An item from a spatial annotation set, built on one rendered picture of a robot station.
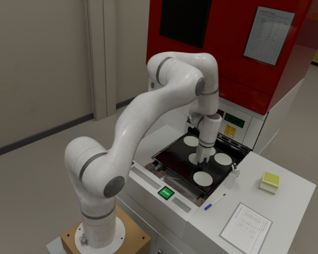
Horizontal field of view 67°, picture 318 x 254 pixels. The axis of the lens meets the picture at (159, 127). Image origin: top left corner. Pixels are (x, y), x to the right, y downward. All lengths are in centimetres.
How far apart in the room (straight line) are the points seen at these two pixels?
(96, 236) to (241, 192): 66
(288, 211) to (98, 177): 87
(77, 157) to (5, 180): 196
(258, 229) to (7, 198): 203
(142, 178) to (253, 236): 52
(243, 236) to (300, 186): 47
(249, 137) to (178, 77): 80
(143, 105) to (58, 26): 203
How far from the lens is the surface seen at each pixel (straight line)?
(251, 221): 113
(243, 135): 146
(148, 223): 129
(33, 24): 258
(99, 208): 84
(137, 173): 119
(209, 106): 102
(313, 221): 273
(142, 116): 73
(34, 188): 252
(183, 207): 110
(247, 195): 122
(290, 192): 135
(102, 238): 97
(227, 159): 147
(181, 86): 73
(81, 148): 76
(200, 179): 130
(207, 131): 116
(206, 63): 88
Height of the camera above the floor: 182
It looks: 35 degrees down
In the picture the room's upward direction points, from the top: 7 degrees clockwise
